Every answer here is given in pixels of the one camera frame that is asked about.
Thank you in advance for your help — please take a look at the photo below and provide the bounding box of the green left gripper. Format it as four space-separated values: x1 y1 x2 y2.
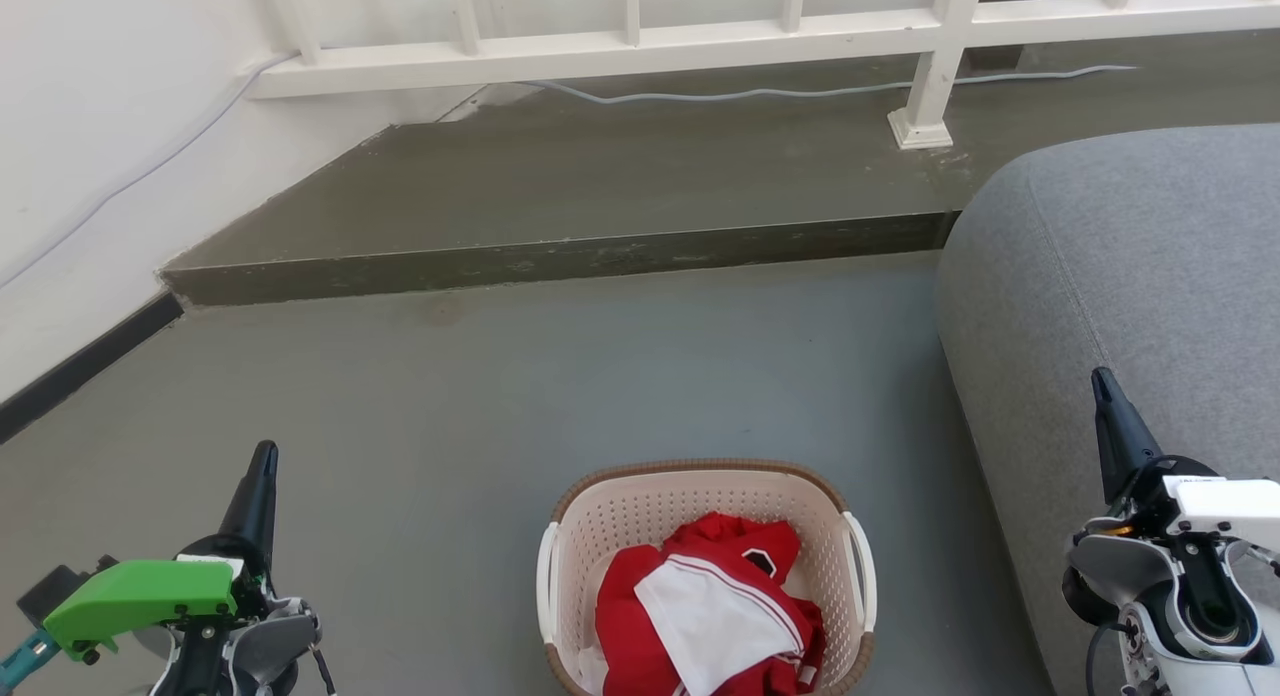
42 440 279 665

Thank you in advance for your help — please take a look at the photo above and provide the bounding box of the black wall baseboard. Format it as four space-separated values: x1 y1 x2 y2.
0 290 187 445

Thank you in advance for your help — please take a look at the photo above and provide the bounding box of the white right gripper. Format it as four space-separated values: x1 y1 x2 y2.
1084 367 1280 554

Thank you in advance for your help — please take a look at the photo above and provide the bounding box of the teal connector piece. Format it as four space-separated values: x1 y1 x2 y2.
0 631 53 691

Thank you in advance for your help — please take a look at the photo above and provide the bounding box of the white metal railing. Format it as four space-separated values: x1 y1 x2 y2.
245 0 1280 151

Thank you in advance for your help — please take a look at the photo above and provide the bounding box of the red garment with white stripes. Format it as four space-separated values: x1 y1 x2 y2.
595 512 828 696

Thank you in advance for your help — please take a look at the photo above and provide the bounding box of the white garment with red trim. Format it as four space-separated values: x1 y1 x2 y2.
634 553 806 696

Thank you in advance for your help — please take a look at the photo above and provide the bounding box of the cream perforated laundry basket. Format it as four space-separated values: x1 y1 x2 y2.
536 460 879 696

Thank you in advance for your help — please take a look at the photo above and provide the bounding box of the grey fabric sofa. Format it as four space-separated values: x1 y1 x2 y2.
936 124 1280 696

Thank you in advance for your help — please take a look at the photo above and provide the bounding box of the thin grey cable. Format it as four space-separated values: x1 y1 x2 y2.
518 64 1139 105
0 54 299 289

